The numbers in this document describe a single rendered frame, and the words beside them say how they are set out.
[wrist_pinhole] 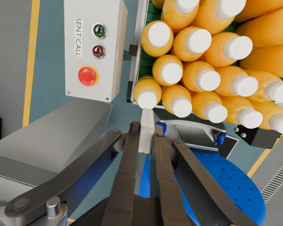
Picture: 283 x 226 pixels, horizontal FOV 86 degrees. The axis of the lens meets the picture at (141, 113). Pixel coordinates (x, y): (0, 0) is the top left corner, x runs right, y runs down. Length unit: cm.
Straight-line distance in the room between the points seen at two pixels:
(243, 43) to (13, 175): 69
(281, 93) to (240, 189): 23
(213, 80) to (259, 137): 29
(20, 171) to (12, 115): 146
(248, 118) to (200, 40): 19
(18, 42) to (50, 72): 35
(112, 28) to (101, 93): 13
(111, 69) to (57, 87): 138
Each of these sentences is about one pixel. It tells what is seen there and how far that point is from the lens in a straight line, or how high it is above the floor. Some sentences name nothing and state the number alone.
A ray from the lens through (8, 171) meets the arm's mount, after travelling 66.
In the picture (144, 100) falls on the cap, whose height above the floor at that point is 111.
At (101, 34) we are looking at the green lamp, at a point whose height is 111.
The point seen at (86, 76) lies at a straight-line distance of 33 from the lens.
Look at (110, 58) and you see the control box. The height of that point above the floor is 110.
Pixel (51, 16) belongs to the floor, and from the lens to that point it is 166.
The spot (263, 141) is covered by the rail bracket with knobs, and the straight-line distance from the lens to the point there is 58.
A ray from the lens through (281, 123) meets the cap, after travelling 43.
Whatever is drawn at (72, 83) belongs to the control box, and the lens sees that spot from 35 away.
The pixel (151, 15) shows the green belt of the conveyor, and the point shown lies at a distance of 53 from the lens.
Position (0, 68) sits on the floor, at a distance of 198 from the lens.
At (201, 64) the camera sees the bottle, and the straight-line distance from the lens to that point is 36.
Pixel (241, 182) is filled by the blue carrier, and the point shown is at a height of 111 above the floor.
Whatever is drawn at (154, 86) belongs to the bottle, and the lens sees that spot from 35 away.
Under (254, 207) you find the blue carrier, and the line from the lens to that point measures 43.
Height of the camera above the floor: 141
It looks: 70 degrees down
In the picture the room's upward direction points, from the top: 172 degrees counter-clockwise
